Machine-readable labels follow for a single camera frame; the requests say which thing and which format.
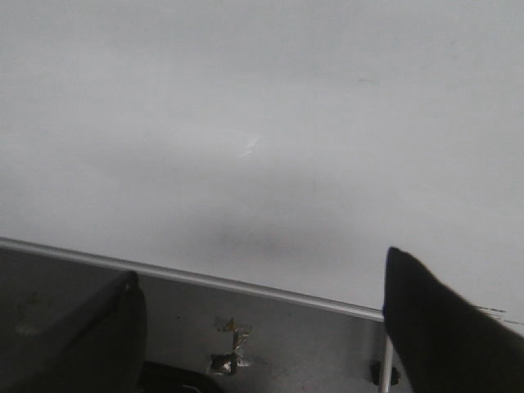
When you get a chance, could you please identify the torn tape residue patch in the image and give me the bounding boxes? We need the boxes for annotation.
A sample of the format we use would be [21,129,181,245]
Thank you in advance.
[207,317,257,377]

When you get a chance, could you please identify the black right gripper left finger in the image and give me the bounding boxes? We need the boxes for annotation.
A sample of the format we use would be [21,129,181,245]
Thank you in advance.
[1,271,147,392]

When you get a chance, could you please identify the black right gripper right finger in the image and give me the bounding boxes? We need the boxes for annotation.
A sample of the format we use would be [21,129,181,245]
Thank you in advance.
[383,246,523,392]

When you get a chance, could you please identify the white glossy whiteboard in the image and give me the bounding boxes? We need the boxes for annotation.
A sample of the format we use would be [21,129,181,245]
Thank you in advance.
[1,1,523,328]

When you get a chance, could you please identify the grey aluminium whiteboard tray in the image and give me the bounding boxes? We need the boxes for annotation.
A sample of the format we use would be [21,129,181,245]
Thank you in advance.
[1,238,415,392]

